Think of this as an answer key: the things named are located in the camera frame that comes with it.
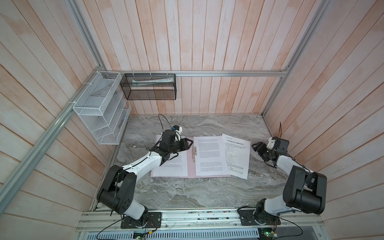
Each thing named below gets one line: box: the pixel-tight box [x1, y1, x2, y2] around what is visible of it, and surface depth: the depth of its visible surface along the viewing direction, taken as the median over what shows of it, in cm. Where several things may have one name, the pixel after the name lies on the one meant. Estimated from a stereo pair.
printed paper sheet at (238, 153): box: [222, 133, 251, 180], surface depth 100 cm
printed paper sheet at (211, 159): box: [193, 135, 231, 176], surface depth 98 cm
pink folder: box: [151, 136, 231, 178], surface depth 90 cm
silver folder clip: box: [192, 143, 198, 163], surface depth 100 cm
